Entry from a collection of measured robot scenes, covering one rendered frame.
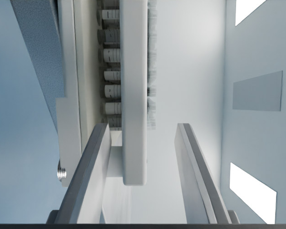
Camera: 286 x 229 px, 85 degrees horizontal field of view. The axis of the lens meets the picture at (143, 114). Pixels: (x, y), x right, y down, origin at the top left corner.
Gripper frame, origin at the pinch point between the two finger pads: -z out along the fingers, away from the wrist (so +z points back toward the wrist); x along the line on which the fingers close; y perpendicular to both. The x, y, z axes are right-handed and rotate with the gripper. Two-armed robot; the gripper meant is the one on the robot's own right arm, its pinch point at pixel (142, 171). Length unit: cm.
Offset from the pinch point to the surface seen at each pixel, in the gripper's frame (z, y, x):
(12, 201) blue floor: -42, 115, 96
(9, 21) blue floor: -124, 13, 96
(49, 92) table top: -9.0, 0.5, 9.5
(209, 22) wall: -415, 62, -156
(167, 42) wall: -388, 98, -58
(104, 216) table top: -5.2, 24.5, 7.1
